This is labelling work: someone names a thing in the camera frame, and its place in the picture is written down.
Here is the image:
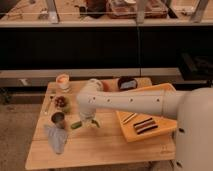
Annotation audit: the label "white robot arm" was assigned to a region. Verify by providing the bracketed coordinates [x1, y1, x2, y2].
[76, 79, 213, 171]

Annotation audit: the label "orange tray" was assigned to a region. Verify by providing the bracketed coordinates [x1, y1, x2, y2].
[115, 82, 179, 143]

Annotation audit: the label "glass of dark berries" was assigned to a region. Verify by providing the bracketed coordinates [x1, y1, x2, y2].
[54, 96, 70, 113]

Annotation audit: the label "small metal cup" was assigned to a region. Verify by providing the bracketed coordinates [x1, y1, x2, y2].
[51, 112, 65, 129]

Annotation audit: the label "grey cloth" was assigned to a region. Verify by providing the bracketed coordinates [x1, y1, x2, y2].
[44, 125, 68, 154]

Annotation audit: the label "wooden spoon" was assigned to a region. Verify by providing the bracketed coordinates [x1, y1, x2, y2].
[44, 95, 54, 115]

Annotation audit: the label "pink cup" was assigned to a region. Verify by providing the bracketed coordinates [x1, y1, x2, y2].
[56, 74, 70, 92]

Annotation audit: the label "pale chopsticks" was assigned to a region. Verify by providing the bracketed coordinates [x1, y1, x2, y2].
[122, 113, 137, 124]

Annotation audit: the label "dark bowl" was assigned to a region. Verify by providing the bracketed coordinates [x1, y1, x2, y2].
[117, 77, 138, 91]

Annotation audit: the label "dark chocolate bars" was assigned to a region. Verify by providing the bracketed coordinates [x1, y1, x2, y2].
[133, 118, 158, 134]

